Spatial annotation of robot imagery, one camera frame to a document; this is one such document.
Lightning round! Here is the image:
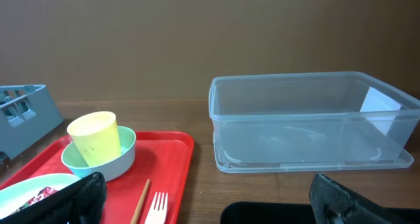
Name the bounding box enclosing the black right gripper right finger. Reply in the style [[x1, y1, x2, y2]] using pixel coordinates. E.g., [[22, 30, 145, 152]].
[[309, 173, 409, 224]]

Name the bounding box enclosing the black plastic tray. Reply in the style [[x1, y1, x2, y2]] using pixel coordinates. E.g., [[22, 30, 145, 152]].
[[220, 202, 419, 224]]

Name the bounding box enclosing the white label sticker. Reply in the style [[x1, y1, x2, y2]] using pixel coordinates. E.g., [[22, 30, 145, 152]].
[[360, 87, 402, 135]]

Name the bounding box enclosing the wooden chopstick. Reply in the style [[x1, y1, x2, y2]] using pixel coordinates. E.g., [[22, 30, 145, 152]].
[[130, 179, 150, 224]]

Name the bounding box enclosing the green plastic bowl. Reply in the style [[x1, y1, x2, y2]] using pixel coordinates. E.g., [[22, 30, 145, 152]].
[[61, 125, 137, 182]]

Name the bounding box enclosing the white plastic fork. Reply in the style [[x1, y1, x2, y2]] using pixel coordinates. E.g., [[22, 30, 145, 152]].
[[144, 192, 168, 224]]

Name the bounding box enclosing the light blue plate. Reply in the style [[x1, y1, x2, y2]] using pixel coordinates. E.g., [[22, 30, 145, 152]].
[[1, 173, 80, 219]]

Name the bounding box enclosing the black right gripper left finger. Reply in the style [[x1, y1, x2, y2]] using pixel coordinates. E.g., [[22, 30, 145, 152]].
[[1, 172, 107, 224]]

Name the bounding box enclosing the red snack wrapper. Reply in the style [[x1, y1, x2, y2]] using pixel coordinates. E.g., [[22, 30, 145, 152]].
[[11, 187, 57, 214]]

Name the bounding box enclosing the yellow plastic cup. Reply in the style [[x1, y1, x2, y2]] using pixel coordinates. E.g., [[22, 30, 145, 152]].
[[67, 111, 121, 166]]

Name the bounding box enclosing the grey dishwasher rack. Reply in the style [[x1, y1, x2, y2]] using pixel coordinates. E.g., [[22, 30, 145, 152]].
[[1, 84, 64, 160]]

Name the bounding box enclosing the clear plastic bin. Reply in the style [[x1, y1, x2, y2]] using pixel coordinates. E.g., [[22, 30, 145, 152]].
[[209, 72, 419, 173]]

